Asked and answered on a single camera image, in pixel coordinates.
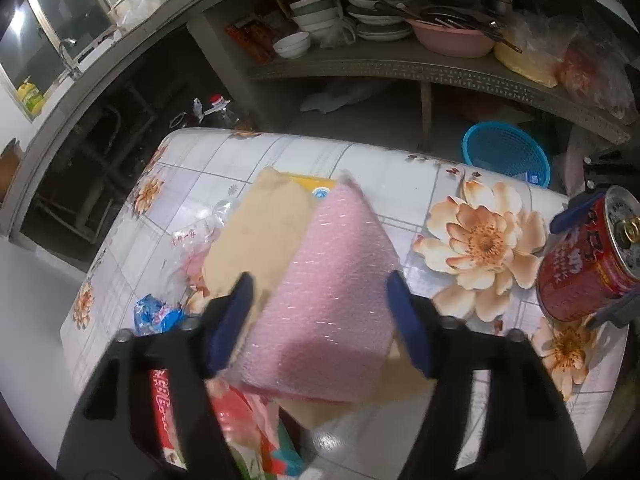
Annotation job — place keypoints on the metal faucet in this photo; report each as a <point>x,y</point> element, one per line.
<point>67,55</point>

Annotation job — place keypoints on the floral tablecloth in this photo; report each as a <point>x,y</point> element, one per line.
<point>390,180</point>

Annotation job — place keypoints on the red snack bag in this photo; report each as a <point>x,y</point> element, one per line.
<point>162,410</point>

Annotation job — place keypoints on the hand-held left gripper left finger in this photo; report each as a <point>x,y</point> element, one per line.
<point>230,320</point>

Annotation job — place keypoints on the bundle of chopsticks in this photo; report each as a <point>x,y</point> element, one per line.
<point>480,27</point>

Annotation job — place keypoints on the blue plastic basket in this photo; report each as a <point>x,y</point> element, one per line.
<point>500,150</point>

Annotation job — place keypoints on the clear bag with red contents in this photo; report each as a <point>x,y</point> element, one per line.
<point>590,70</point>

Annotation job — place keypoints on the perforated metal shelf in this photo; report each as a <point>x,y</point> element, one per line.
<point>400,72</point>

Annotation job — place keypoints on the stack of bowls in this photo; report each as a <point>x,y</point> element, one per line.
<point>315,15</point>

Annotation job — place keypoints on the clear red print plastic bag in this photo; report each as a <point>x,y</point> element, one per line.
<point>200,240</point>

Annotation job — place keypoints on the red printed box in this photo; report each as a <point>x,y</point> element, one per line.
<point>250,40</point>

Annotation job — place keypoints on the yellow green dish soap bottle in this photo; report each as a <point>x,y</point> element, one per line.
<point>32,97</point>

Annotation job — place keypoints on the cooking oil bottle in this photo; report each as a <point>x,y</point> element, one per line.
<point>222,117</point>

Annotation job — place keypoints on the pink foam sheet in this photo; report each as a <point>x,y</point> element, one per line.
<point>325,300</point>

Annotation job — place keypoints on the blue white snack wrapper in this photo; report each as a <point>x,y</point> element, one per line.
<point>160,315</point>

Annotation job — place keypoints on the yellow packet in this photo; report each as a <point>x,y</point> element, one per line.
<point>310,182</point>

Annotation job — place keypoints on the stack of plates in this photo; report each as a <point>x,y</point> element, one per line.
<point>380,30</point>

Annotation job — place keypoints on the red tin can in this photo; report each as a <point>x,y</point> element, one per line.
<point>580,270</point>

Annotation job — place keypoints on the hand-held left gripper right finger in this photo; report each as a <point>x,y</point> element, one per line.
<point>410,325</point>

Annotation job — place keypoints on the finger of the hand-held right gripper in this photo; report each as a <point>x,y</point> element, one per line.
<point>620,312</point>
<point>575,210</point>

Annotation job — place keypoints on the pink plastic basin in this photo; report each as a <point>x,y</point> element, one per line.
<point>450,42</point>

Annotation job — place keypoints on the yellow plastic bag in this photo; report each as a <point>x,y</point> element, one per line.
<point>525,62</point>

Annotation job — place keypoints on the grey floor cloth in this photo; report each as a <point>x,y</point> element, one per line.
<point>330,100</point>

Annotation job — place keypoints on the window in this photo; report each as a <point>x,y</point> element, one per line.
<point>65,5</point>

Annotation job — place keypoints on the small clear plastic bag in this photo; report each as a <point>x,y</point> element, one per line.
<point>337,35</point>

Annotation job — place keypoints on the white bowl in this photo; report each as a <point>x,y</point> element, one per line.
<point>292,45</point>

